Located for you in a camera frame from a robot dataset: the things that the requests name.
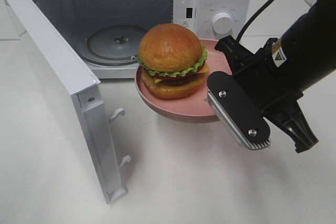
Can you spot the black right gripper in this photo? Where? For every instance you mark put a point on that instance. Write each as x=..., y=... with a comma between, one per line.
x=255, y=91

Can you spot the pink plate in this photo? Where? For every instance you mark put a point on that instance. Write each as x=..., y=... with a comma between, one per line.
x=193, y=108

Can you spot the burger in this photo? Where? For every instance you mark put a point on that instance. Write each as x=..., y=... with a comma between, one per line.
x=172, y=61

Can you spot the white microwave door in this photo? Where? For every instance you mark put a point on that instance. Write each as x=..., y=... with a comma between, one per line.
x=72, y=91

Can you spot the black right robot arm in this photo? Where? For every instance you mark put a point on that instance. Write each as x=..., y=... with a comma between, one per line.
x=305, y=53

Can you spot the white power knob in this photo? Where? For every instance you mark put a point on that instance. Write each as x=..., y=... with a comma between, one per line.
x=222, y=22

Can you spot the white warning label sticker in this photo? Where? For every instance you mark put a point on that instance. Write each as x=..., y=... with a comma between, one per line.
x=185, y=23

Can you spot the glass turntable plate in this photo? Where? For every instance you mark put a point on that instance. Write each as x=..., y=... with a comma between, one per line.
x=114, y=46

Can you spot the white microwave oven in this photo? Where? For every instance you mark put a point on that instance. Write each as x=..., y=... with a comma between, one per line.
x=76, y=20

